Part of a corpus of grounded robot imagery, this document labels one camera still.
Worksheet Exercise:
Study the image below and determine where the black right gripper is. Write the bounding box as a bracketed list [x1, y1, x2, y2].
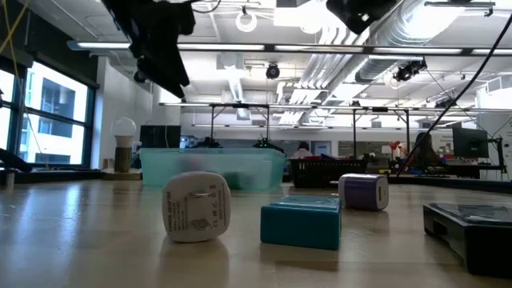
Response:
[326, 0, 399, 35]

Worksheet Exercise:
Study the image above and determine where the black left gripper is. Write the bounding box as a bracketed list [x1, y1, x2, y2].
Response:
[102, 0, 197, 99]

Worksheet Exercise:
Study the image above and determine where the purple white usb charger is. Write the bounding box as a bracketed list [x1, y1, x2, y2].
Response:
[338, 173, 390, 212]

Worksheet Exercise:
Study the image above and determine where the teal plastic box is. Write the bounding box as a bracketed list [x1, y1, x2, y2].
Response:
[259, 194, 342, 251]

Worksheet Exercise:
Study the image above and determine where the black plastic box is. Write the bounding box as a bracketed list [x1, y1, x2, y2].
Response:
[422, 202, 512, 279]

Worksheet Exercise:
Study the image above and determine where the ceiling light strip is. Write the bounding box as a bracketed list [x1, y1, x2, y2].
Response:
[274, 44, 363, 54]
[470, 47, 512, 56]
[66, 39, 133, 52]
[371, 46, 465, 56]
[178, 42, 266, 52]

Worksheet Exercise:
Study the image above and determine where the black computer monitor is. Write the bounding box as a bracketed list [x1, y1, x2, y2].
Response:
[138, 125, 182, 150]
[451, 126, 490, 159]

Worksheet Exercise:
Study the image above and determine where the white bulb on brass base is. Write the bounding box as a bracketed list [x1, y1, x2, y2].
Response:
[110, 117, 138, 173]

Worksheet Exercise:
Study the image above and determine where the teal translucent plastic bin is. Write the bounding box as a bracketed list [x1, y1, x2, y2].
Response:
[139, 147, 287, 191]

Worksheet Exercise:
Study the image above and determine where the pink white power adapter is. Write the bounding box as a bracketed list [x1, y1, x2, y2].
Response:
[162, 171, 232, 243]

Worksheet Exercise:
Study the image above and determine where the red desk lamp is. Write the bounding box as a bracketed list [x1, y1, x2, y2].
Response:
[390, 139, 415, 171]

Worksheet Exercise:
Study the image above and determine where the person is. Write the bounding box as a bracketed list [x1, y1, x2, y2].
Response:
[290, 141, 315, 160]
[411, 131, 443, 169]

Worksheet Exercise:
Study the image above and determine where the black slotted plastic basket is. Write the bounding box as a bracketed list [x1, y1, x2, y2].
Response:
[290, 158, 368, 189]

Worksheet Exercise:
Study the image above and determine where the silver ventilation duct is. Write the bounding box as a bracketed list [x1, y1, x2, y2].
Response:
[355, 0, 512, 85]

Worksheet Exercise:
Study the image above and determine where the black ceiling camera rig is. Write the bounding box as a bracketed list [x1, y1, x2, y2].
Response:
[391, 58, 428, 83]

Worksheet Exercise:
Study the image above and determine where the white ceiling ring light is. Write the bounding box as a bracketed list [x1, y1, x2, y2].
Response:
[234, 10, 258, 34]

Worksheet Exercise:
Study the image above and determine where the dark window frame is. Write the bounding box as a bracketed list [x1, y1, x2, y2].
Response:
[0, 55, 99, 169]

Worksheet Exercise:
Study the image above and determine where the black station frame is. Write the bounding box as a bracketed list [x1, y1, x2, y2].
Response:
[207, 102, 413, 161]

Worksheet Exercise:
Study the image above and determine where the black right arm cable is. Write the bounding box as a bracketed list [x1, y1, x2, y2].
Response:
[394, 14, 512, 178]

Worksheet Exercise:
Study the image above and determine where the yellow cable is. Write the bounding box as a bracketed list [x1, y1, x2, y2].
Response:
[0, 0, 31, 55]

